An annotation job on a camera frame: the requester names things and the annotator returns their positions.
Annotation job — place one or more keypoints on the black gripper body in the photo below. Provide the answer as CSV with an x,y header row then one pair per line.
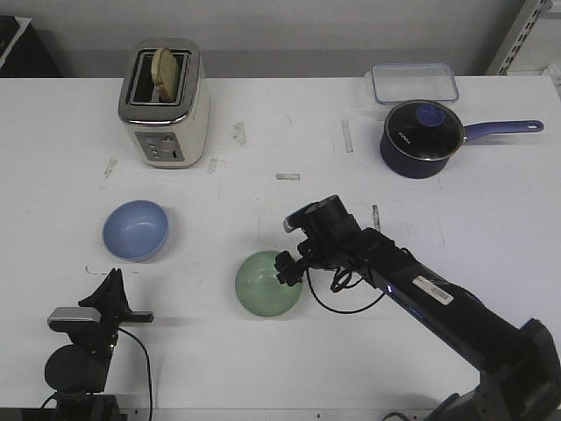
x,y
327,226
104,337

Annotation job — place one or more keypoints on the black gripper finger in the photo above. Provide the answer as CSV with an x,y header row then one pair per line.
x,y
121,299
290,277
285,263
104,295

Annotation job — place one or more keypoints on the green bowl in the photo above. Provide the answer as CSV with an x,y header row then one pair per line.
x,y
259,290

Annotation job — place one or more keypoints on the blue bowl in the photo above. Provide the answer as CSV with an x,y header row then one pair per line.
x,y
136,230

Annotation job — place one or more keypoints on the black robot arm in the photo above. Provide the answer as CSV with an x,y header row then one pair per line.
x,y
78,372
519,369

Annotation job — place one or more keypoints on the dark blue saucepan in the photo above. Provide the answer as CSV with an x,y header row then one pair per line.
x,y
414,169

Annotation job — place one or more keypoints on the glass pot lid blue knob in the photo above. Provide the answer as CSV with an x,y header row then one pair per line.
x,y
424,130

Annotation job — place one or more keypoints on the cream and chrome toaster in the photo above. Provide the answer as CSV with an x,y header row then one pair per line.
x,y
166,135

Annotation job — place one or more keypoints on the clear plastic food container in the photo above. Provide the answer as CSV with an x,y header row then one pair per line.
x,y
394,83

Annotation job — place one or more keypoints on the toast slice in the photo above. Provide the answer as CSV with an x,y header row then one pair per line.
x,y
165,72

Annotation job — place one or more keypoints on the white metal shelf upright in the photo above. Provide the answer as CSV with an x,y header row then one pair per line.
x,y
532,41

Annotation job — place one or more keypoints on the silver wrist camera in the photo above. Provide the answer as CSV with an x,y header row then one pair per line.
x,y
74,319
304,219

